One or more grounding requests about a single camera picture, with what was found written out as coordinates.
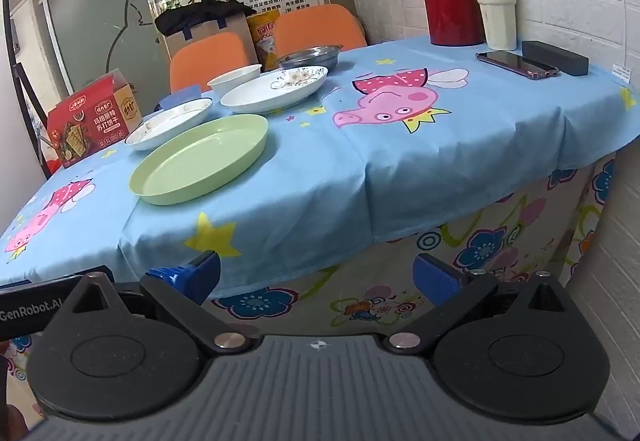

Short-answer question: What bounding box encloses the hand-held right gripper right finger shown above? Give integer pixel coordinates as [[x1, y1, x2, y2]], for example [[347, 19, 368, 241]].
[[387, 253, 571, 353]]

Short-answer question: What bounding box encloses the smartphone in clear case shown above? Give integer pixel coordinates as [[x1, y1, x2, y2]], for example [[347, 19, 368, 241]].
[[475, 50, 560, 82]]

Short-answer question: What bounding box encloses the large white floral plate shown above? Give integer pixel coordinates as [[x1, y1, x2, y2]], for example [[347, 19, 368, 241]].
[[220, 66, 329, 114]]

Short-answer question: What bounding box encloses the metal bowl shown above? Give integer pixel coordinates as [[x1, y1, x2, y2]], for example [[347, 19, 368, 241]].
[[277, 45, 344, 72]]

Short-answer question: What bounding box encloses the black metal stand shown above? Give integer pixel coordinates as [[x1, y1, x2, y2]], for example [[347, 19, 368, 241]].
[[0, 0, 53, 179]]

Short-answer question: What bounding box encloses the orange chair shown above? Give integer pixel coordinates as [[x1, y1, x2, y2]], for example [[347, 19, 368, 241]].
[[169, 32, 252, 92], [272, 4, 368, 58]]

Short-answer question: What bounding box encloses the white bowl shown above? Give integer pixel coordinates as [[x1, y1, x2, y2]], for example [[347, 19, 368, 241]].
[[207, 63, 264, 100]]

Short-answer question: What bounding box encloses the red cracker box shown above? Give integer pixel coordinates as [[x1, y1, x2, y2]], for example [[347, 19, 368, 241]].
[[46, 68, 143, 170]]

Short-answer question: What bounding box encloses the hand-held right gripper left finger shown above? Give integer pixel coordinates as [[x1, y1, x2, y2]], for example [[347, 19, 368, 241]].
[[65, 250, 261, 354]]

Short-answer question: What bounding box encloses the black rectangular case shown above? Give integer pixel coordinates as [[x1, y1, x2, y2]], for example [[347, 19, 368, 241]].
[[521, 40, 590, 77]]

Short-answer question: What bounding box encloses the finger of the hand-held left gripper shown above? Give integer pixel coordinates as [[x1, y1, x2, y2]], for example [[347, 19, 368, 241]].
[[147, 264, 199, 296]]

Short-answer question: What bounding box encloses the brown cardboard box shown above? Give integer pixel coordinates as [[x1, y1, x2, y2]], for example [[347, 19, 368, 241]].
[[165, 12, 259, 66]]

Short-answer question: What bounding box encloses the light green plate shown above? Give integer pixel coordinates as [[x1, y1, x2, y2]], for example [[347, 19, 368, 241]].
[[129, 114, 270, 206]]

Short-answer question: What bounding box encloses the small white plate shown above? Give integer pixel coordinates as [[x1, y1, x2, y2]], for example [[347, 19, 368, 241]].
[[124, 98, 214, 152]]

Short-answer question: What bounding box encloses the cream lidded cup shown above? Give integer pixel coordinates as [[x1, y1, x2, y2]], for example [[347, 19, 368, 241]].
[[475, 0, 518, 52]]

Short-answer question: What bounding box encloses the blue plastic bowl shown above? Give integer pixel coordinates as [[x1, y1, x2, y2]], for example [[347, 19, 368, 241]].
[[159, 87, 202, 110]]

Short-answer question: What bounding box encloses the yellow snack bag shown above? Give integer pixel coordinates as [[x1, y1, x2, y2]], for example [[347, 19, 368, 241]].
[[248, 10, 282, 72]]

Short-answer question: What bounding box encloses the frosted glass door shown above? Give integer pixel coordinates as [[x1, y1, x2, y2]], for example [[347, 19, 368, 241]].
[[39, 0, 168, 89]]

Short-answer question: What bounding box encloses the blue cartoon pig tablecloth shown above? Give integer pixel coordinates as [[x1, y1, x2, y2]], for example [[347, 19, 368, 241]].
[[0, 36, 640, 302]]

